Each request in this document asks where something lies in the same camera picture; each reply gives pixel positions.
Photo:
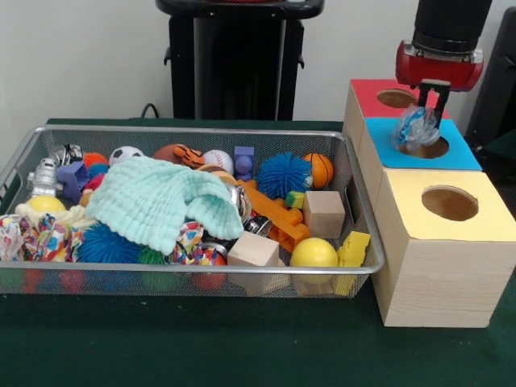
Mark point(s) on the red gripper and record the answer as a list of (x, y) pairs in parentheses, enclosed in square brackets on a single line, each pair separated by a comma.
[(439, 70)]

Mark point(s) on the clear plastic bag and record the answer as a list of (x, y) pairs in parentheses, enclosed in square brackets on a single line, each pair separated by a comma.
[(415, 129)]

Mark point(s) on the mint green knitted cloth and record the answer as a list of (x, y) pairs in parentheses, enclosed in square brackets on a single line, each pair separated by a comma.
[(153, 197)]

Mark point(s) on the wooden box with three holes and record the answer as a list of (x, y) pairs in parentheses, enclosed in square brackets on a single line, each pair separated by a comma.
[(443, 282)]

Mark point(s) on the silver mesh bin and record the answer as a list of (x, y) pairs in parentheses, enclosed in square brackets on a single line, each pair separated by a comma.
[(121, 282)]

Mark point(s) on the black chair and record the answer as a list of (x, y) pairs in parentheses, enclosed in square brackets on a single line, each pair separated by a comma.
[(502, 92)]

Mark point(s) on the dark green table cloth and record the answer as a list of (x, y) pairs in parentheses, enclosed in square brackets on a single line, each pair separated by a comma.
[(506, 155), (242, 342)]

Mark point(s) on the orange toy basketball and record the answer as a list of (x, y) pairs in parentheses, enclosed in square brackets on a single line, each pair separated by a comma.
[(320, 169)]

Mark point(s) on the wooden cube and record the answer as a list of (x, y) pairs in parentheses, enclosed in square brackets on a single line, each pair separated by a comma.
[(323, 213), (253, 250)]

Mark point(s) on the yellow cheese wedge toy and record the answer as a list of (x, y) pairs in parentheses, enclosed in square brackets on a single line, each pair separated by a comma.
[(354, 244)]

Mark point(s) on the blue spiky ball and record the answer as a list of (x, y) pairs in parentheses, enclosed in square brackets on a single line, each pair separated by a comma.
[(284, 175)]

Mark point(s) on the orange plastic toy block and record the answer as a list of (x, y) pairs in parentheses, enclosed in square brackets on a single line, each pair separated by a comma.
[(278, 217)]

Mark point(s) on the small toy soccer ball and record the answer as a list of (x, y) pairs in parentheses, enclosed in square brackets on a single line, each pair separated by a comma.
[(125, 154)]

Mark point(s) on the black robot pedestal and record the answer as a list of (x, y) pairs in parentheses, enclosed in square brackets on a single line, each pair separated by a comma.
[(242, 60)]

